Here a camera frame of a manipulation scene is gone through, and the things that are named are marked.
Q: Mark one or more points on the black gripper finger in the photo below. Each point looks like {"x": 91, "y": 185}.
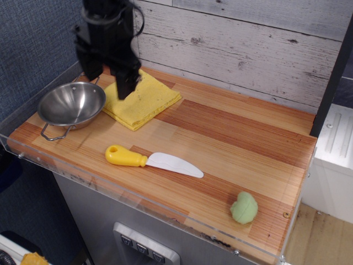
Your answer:
{"x": 126, "y": 81}
{"x": 91, "y": 62}

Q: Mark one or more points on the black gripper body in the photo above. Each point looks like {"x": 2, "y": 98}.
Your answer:
{"x": 108, "y": 26}

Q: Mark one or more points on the silver metal bowl with handles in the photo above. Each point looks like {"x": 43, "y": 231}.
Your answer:
{"x": 71, "y": 106}

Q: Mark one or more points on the folded yellow cloth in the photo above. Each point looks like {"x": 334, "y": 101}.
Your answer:
{"x": 150, "y": 98}

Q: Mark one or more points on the silver toy fridge cabinet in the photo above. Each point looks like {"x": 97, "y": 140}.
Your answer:
{"x": 164, "y": 210}

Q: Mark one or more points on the ice dispenser button panel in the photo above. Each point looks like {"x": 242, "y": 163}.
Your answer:
{"x": 136, "y": 248}

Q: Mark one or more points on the green plush toy vegetable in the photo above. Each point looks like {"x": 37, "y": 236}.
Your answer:
{"x": 245, "y": 209}

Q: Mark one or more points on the yellow object bottom left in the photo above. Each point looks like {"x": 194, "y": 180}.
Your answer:
{"x": 33, "y": 259}

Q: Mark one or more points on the white toy sink unit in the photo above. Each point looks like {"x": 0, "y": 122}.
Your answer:
{"x": 328, "y": 187}

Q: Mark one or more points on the yellow-handled white toy knife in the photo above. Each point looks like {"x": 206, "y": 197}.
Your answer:
{"x": 118, "y": 155}

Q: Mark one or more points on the clear acrylic guard rail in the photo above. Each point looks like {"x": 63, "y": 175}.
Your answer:
{"x": 240, "y": 143}

